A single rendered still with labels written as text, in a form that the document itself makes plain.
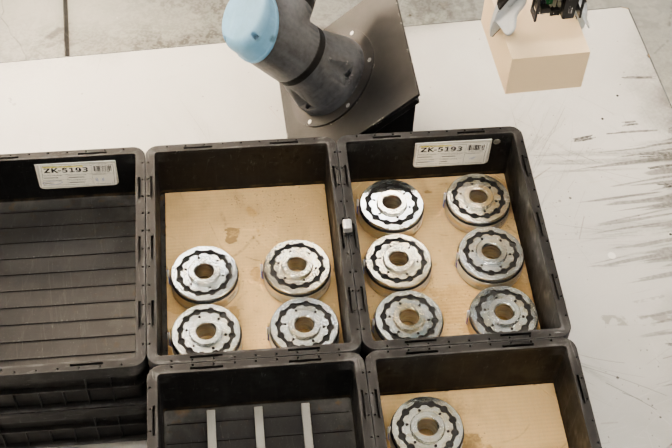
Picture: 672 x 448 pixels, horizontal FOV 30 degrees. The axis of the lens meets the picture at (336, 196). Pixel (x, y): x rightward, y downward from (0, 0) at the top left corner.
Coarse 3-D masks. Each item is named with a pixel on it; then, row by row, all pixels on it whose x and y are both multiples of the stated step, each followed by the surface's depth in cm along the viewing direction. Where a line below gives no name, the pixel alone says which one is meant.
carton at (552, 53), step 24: (528, 0) 193; (528, 24) 189; (552, 24) 190; (576, 24) 190; (504, 48) 188; (528, 48) 186; (552, 48) 186; (576, 48) 186; (504, 72) 190; (528, 72) 188; (552, 72) 188; (576, 72) 189
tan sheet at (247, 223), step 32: (192, 192) 204; (224, 192) 204; (256, 192) 204; (288, 192) 205; (320, 192) 205; (192, 224) 200; (224, 224) 200; (256, 224) 200; (288, 224) 201; (320, 224) 201; (256, 256) 196; (256, 288) 193; (256, 320) 189
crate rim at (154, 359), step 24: (192, 144) 197; (216, 144) 198; (240, 144) 198; (264, 144) 198; (288, 144) 198; (312, 144) 198; (336, 168) 196; (336, 192) 192; (336, 216) 189; (360, 336) 176; (168, 360) 173; (192, 360) 174; (216, 360) 173
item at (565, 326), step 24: (528, 168) 196; (528, 192) 193; (360, 264) 184; (552, 264) 185; (360, 288) 183; (552, 288) 182; (360, 312) 179; (456, 336) 177; (480, 336) 177; (504, 336) 177; (528, 336) 177; (552, 336) 177
